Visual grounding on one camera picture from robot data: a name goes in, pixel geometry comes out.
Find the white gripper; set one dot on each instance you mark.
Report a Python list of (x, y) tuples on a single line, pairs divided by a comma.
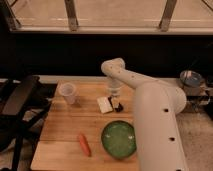
[(114, 87)]

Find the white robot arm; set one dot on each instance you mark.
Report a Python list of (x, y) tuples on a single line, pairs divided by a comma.
[(155, 105)]

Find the green plate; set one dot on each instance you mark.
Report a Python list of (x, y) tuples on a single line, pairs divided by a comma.
[(118, 139)]

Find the orange carrot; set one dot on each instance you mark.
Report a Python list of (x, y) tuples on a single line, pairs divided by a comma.
[(84, 145)]

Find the clear plastic cup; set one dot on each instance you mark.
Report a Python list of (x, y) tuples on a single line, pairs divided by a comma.
[(68, 91)]

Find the wooden cutting board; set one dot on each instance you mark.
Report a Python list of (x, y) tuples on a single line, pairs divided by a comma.
[(59, 149)]

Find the metal can with blue lid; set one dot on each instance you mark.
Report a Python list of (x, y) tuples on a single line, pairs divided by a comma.
[(191, 82)]

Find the black chair frame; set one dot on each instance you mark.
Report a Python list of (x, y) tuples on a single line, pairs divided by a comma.
[(12, 123)]

